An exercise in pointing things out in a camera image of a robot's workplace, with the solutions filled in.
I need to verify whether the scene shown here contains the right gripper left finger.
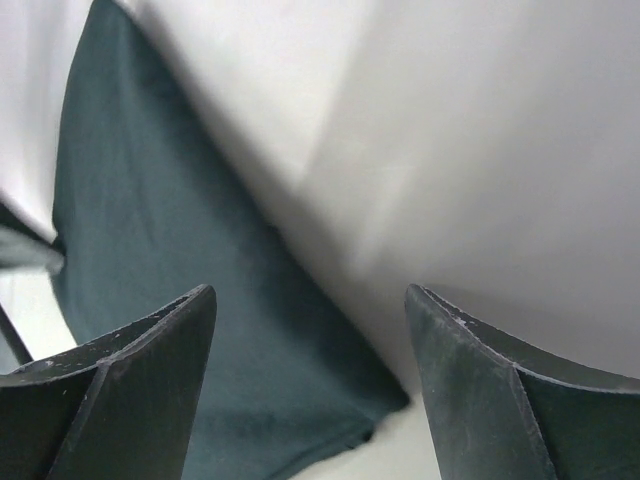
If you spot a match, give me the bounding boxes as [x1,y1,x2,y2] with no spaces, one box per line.
[1,285,216,479]

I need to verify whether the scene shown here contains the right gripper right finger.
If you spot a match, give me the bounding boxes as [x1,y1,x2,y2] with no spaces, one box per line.
[405,284,639,479]

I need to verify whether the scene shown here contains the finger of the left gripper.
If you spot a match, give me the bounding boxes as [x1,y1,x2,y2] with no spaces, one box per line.
[1,202,64,273]

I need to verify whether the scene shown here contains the black t shirt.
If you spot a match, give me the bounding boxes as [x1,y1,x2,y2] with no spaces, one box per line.
[52,1,410,479]

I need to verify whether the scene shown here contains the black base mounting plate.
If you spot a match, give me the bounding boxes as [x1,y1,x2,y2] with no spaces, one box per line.
[0,307,33,374]

